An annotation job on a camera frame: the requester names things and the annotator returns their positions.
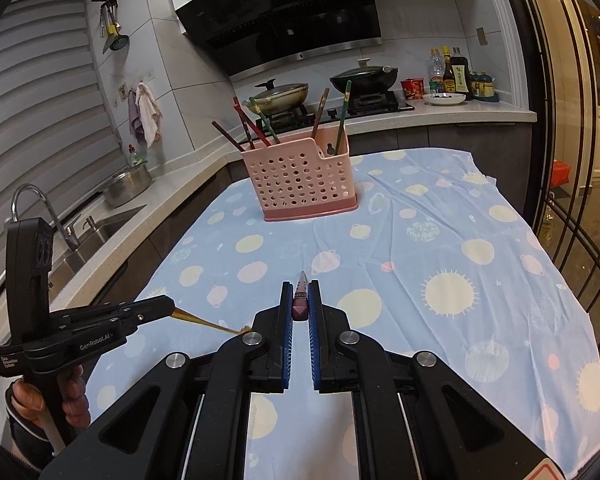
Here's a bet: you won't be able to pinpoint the red chopstick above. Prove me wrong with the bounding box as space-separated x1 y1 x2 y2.
237 105 271 147
233 97 256 150

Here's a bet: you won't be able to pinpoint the chrome kitchen faucet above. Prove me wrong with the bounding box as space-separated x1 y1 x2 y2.
11 184 81 251

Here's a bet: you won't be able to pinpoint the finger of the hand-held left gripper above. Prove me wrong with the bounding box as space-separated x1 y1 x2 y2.
47 296 177 337

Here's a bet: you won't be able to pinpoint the white plate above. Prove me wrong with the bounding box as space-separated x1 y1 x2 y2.
422 92 467 107

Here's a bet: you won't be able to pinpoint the white hanging towel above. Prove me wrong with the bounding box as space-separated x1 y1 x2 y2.
135 82 164 150

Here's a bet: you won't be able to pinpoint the green chopstick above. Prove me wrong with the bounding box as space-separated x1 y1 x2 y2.
249 97 280 145
334 80 354 156

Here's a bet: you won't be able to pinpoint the dark brown chopstick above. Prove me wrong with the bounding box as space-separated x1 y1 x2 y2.
211 121 244 152

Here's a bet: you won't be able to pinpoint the black gas stove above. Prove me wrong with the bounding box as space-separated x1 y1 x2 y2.
260 90 416 131

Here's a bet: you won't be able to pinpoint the black range hood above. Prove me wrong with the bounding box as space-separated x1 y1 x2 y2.
174 0 384 79

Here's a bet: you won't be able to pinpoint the purple hanging cloth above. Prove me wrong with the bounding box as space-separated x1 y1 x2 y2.
127 89 146 146

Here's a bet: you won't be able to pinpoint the blue planet print tablecloth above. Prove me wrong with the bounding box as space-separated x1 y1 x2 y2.
70 147 600 480

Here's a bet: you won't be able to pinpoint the dark slotted ladle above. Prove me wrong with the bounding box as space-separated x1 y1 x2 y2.
109 6 130 52

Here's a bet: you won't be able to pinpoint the steel colander bowl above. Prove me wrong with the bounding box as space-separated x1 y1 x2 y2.
101 162 154 208

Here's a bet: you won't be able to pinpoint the white window blind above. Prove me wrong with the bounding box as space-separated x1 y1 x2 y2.
0 0 131 311

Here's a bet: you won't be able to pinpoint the person's left hand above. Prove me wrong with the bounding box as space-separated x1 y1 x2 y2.
9 364 92 435

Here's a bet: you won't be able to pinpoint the yellow cap oil bottle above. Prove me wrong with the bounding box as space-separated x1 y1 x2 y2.
440 46 457 95

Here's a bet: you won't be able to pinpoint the person's left forearm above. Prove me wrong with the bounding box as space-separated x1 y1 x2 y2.
0 405 62 480

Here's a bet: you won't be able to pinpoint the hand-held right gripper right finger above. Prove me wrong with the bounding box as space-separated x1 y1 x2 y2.
307 280 577 480

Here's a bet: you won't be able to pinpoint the small seasoning jars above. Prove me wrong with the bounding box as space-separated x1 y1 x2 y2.
469 71 499 101

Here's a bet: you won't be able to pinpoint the beige wok with glass lid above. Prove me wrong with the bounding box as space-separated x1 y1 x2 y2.
242 78 311 116

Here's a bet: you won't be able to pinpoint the dark purple chopstick pair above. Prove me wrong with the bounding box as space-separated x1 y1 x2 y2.
292 271 312 322

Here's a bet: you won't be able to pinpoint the white stone kitchen counter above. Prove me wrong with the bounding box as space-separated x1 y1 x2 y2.
0 95 539 361

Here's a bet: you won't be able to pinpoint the clear plastic bottle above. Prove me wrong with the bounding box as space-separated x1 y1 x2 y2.
428 49 446 94

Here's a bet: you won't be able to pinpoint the gold spoon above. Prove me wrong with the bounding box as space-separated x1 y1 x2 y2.
172 308 254 336

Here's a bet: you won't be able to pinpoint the black framed glass door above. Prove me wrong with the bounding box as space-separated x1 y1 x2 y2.
500 0 600 357

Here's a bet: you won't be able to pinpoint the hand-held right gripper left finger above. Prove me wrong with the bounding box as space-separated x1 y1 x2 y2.
40 281 296 480

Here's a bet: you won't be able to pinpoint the dark soy sauce bottle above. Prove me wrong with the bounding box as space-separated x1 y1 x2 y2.
450 47 474 96

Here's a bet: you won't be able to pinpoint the black wok with lid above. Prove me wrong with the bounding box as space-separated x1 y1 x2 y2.
329 58 399 95

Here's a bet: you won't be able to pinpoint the pink perforated utensil holder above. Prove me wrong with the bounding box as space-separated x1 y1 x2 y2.
241 135 360 224

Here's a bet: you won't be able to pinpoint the stainless steel sink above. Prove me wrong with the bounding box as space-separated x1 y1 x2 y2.
45 204 149 281

